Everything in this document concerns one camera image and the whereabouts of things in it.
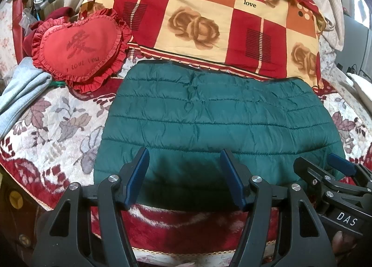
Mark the red and white floral bedspread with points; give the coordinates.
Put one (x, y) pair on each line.
(58, 127)

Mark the light grey garment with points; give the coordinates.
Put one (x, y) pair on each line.
(20, 92)

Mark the dark red cloth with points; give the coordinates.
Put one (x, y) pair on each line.
(58, 12)

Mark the green quilted puffer jacket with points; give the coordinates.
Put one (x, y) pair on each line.
(203, 115)

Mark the person's right hand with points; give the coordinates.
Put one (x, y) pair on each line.
(343, 243)

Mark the red heart-shaped ruffled pillow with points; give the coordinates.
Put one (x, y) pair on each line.
(78, 48)

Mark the dark object with yellow emblem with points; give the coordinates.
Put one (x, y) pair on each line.
(14, 200)

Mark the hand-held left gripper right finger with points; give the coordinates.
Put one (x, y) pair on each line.
(234, 176)

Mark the red checkered rose-print quilt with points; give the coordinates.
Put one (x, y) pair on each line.
(209, 22)

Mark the white flat object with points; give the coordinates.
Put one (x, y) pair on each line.
(361, 86)

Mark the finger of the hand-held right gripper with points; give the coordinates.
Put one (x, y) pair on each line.
(343, 165)
(308, 169)

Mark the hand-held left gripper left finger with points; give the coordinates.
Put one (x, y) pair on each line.
(136, 176)

